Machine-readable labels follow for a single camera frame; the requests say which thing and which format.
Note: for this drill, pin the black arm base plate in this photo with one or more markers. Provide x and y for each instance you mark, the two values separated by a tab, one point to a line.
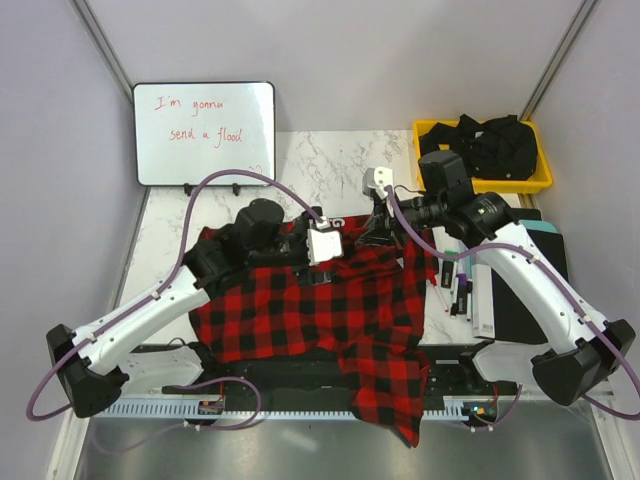
325	400

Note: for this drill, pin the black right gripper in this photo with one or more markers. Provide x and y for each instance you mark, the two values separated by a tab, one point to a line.
382	226

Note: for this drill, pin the black shirt in bin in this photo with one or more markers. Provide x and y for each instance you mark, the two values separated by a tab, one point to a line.
497	149

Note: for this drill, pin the white dry erase board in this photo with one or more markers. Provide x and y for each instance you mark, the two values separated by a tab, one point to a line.
184	131

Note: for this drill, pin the green cap marker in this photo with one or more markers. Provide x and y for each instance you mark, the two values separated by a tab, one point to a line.
448	270

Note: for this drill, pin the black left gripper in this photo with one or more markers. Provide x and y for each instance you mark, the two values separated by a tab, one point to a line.
301	227

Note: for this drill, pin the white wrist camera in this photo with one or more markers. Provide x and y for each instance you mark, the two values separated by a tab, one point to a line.
375	182
324	242

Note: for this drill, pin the white slotted cable duct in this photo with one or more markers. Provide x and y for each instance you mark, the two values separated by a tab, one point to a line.
147	408

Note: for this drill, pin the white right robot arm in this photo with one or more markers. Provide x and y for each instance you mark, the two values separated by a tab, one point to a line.
451	221

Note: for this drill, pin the teal notebook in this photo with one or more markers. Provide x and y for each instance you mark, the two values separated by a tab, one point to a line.
539	226

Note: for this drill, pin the purple cap marker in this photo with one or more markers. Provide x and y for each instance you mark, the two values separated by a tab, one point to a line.
462	287

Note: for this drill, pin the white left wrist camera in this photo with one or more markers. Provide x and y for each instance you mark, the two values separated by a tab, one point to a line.
324	242

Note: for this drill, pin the yellow plastic bin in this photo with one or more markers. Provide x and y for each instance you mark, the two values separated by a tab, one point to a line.
540	179

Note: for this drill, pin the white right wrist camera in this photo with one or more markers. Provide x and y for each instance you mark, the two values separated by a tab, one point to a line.
375	182

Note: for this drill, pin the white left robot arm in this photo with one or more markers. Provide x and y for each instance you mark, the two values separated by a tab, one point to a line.
99	362

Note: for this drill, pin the black folder stack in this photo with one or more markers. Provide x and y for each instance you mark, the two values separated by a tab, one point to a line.
513	321

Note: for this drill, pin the red marker pen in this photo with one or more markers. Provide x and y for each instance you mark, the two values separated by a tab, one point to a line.
439	295

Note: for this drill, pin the red black plaid shirt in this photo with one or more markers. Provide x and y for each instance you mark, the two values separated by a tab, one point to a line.
370	314

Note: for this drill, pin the aluminium frame rail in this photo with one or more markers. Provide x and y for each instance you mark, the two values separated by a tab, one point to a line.
520	385

